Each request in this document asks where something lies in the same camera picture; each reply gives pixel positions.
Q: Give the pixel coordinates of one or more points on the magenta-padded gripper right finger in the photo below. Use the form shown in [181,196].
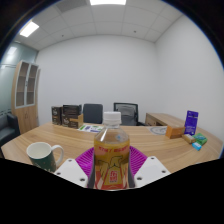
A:
[138,160]

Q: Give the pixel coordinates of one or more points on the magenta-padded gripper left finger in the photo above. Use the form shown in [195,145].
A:
[85,163]

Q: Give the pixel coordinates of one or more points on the yellow tea drink bottle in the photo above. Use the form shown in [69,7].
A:
[111,150]

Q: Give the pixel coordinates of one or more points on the white printed paper sheet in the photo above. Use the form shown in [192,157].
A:
[156,130]

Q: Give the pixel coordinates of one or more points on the printed leaflet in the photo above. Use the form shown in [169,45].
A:
[90,128]

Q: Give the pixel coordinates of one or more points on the small kraft paper box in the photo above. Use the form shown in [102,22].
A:
[77,122]

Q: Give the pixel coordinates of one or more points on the green and red mug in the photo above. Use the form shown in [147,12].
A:
[41,160]

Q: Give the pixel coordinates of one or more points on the black mesh-back office chair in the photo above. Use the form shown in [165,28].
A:
[128,113]

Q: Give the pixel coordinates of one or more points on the dark solid-back office chair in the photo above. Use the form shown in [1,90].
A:
[92,113]

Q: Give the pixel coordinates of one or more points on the small beige box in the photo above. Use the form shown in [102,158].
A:
[188,138]

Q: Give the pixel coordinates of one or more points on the narrow dark brown box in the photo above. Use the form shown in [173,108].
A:
[56,115]

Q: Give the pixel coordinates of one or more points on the small blue box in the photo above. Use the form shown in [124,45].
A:
[196,146]

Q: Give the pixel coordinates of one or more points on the upright purple box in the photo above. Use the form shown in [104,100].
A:
[191,122]

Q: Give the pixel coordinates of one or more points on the flat green box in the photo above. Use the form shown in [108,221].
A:
[200,138]

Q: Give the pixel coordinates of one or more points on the wooden glass-door shelf cabinet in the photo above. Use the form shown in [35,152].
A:
[25,115]

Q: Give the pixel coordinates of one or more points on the black sofa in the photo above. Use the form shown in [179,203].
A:
[8,128]

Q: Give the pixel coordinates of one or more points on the small square ceiling light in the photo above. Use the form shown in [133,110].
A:
[29,29]

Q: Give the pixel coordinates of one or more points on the ceiling air vent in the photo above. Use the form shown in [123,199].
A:
[70,4]

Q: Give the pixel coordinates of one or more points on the large square ceiling light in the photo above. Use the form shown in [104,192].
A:
[108,2]

